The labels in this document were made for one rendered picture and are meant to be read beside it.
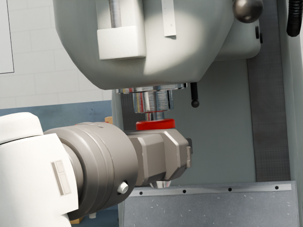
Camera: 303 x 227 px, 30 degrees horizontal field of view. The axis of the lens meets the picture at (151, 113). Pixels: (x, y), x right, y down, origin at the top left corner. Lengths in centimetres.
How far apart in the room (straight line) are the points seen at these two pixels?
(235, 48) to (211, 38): 16
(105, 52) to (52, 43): 474
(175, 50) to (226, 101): 46
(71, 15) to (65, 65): 463
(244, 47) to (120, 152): 29
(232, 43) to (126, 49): 24
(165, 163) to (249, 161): 45
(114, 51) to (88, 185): 13
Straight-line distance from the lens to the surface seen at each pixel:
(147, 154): 58
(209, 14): 60
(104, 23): 56
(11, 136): 47
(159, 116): 67
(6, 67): 549
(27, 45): 539
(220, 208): 104
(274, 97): 102
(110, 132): 55
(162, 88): 63
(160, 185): 67
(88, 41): 60
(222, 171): 105
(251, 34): 77
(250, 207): 103
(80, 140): 52
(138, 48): 55
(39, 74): 534
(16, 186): 47
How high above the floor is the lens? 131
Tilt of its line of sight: 3 degrees down
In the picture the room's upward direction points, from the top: 5 degrees counter-clockwise
